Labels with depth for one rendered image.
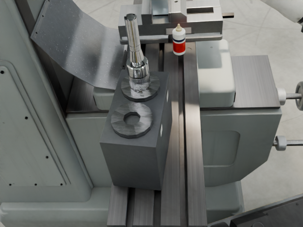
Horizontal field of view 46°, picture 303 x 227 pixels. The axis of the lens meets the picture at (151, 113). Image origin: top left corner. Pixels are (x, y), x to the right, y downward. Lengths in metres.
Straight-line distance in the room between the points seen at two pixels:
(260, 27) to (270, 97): 1.62
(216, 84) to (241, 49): 1.48
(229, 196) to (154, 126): 1.03
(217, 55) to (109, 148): 0.71
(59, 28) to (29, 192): 0.86
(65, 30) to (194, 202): 0.72
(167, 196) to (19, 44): 0.60
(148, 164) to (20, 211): 1.17
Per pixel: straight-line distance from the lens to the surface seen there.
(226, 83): 1.25
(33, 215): 1.86
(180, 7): 1.20
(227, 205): 1.71
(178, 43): 1.14
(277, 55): 2.70
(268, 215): 1.28
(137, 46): 0.73
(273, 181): 2.04
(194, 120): 0.99
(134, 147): 0.73
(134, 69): 0.75
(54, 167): 1.53
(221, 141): 1.45
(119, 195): 0.88
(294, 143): 1.51
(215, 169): 1.60
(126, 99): 0.80
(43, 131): 1.36
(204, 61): 1.32
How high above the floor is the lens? 1.74
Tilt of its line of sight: 50 degrees down
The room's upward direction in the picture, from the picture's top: 7 degrees counter-clockwise
